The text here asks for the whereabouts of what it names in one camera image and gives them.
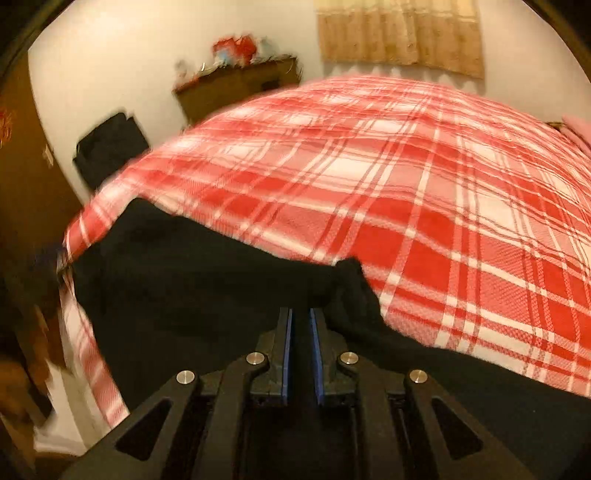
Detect brown wooden door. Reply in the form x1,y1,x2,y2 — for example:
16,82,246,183
0,58,85,282

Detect brown wooden desk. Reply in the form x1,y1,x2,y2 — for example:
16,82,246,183
173,55,303,126

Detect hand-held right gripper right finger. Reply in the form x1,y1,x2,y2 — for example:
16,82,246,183
309,307,536,480

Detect red plaid bed sheet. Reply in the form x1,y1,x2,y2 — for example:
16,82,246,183
55,75,591,430

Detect black folding chair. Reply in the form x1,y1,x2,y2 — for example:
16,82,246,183
72,111,151,192

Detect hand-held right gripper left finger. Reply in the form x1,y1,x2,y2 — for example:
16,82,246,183
60,307,294,480

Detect pink folded blanket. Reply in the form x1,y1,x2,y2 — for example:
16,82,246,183
560,113,591,157

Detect beige patterned window curtain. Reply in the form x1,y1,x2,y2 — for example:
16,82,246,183
315,0,485,79

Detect black pants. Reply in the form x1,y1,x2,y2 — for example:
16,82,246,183
73,198,591,480

